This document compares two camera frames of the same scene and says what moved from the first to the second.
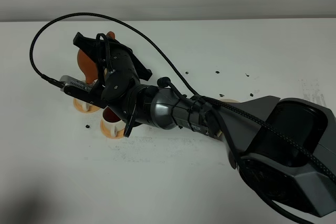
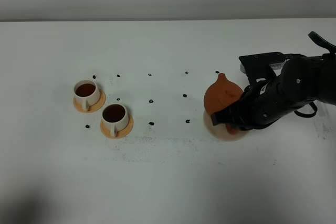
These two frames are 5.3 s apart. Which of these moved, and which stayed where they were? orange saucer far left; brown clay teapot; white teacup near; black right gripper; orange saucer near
Moved: black right gripper; brown clay teapot
Stayed: orange saucer far left; white teacup near; orange saucer near
